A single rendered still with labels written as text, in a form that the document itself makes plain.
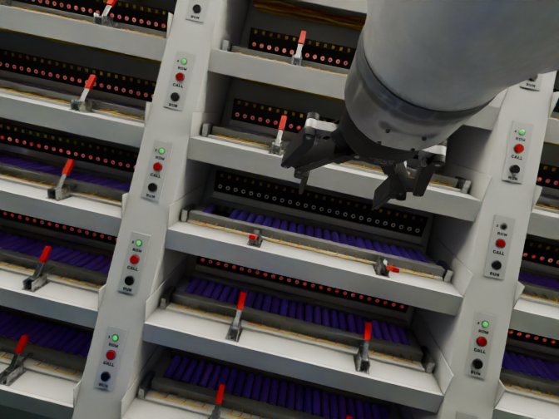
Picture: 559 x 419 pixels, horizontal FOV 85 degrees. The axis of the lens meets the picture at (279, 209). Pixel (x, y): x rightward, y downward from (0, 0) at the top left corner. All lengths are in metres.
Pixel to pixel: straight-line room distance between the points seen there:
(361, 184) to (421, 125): 0.45
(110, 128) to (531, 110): 0.86
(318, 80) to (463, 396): 0.69
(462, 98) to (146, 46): 0.69
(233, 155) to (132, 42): 0.33
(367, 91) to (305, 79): 0.49
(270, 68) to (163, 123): 0.25
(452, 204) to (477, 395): 0.37
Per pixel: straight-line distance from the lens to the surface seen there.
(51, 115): 0.83
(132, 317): 0.72
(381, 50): 0.18
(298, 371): 0.69
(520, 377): 0.90
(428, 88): 0.18
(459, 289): 0.73
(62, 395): 0.86
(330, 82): 0.70
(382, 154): 0.26
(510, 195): 0.76
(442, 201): 0.70
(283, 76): 0.70
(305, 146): 0.32
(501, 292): 0.76
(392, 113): 0.21
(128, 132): 0.74
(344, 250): 0.68
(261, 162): 0.64
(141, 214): 0.69
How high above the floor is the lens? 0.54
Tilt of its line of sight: 3 degrees up
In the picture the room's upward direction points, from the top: 13 degrees clockwise
